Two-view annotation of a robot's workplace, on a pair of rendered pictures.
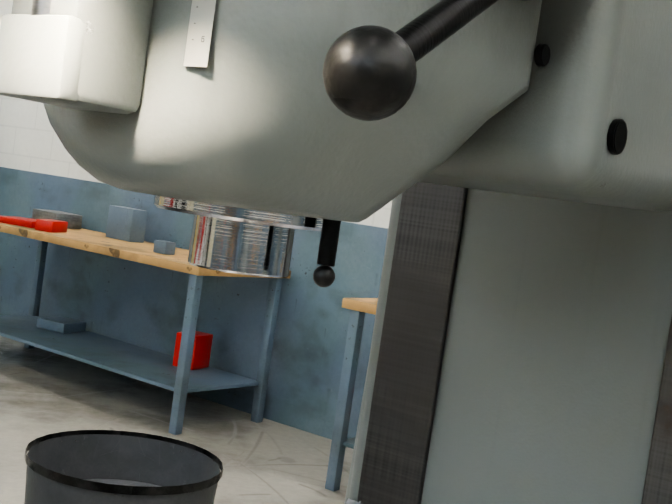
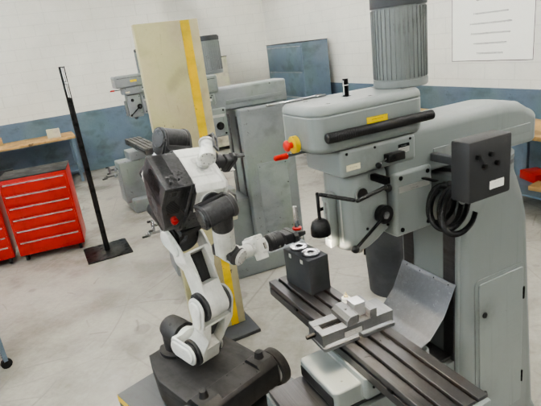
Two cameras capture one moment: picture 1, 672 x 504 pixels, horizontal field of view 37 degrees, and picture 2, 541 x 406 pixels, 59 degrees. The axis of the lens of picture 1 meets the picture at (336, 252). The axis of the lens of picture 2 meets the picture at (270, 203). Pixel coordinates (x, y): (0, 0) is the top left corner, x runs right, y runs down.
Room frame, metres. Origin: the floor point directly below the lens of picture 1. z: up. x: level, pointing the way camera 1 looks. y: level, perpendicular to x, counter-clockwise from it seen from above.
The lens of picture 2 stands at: (-1.19, -0.54, 2.11)
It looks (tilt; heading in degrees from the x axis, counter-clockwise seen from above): 19 degrees down; 30
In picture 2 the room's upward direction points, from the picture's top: 7 degrees counter-clockwise
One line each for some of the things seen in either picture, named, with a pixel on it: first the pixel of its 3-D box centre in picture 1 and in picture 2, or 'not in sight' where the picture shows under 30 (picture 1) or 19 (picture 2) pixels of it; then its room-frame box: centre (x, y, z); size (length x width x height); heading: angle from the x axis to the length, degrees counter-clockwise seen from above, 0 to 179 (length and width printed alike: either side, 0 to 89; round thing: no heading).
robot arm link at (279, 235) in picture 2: not in sight; (282, 238); (0.74, 0.52, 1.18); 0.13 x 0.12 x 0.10; 60
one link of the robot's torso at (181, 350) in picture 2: not in sight; (197, 343); (0.43, 0.93, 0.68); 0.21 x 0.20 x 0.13; 72
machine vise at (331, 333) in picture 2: not in sight; (350, 318); (0.47, 0.09, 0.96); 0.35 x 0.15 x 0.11; 141
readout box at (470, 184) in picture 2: not in sight; (482, 166); (0.52, -0.40, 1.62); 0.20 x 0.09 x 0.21; 144
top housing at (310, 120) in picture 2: not in sight; (351, 117); (0.48, 0.04, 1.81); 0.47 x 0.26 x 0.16; 144
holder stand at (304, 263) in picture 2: not in sight; (306, 266); (0.79, 0.43, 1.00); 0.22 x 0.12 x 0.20; 59
